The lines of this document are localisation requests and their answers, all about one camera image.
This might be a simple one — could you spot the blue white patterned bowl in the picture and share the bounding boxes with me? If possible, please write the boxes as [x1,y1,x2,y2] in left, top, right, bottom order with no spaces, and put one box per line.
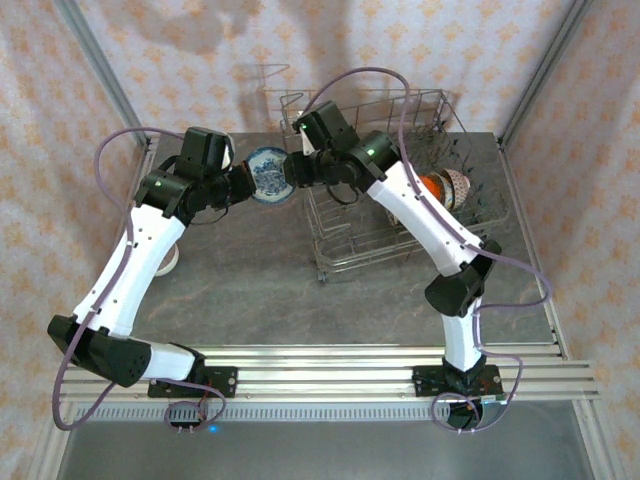
[243,145,297,206]

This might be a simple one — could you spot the pale pink ribbed bowl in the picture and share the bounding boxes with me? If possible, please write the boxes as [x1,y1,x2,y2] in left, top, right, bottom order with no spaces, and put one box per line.
[158,243,181,278]

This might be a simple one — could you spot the orange bowl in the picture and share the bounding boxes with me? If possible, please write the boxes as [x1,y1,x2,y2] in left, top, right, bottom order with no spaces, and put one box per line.
[418,172,445,204]

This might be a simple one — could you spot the metal wire dish rack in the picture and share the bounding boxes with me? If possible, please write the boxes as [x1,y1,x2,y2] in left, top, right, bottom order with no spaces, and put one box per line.
[278,88,512,286]

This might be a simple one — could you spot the blue yellow striped bowl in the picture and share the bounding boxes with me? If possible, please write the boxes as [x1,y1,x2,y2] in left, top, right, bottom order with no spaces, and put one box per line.
[435,169,456,209]

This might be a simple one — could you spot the brown flower patterned bowl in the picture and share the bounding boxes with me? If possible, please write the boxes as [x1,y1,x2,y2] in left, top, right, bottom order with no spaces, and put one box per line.
[444,168,473,211]

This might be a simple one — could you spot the small black connector box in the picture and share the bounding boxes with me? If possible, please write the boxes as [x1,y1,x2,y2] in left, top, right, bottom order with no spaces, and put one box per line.
[167,407,221,435]

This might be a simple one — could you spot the black controller board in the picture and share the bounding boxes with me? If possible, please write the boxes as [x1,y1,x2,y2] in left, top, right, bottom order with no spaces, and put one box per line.
[446,394,510,434]

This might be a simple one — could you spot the grey metal sheet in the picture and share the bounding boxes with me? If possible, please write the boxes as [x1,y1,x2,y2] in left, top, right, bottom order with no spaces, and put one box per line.
[54,419,596,480]

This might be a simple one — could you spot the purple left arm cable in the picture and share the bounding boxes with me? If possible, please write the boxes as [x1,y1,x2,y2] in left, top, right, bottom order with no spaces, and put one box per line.
[52,126,225,435]

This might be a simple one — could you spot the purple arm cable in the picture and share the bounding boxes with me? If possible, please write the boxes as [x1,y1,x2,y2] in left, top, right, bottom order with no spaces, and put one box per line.
[298,66,555,435]
[52,126,225,435]

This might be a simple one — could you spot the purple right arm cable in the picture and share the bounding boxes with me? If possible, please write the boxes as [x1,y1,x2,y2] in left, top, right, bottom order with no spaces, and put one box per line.
[298,66,555,435]

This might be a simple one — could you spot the aluminium frame post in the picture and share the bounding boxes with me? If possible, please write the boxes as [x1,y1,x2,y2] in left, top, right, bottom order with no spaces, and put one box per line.
[52,0,151,149]
[499,0,595,149]

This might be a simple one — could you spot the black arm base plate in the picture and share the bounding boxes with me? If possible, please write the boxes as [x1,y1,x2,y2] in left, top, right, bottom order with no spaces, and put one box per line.
[412,364,503,400]
[147,364,239,400]

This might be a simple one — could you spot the aluminium front rail beam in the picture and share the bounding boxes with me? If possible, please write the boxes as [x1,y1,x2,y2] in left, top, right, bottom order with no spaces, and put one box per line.
[49,344,601,402]

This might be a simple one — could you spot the grey slotted cable duct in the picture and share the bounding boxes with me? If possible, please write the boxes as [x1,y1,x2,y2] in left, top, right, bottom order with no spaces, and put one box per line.
[74,402,576,423]

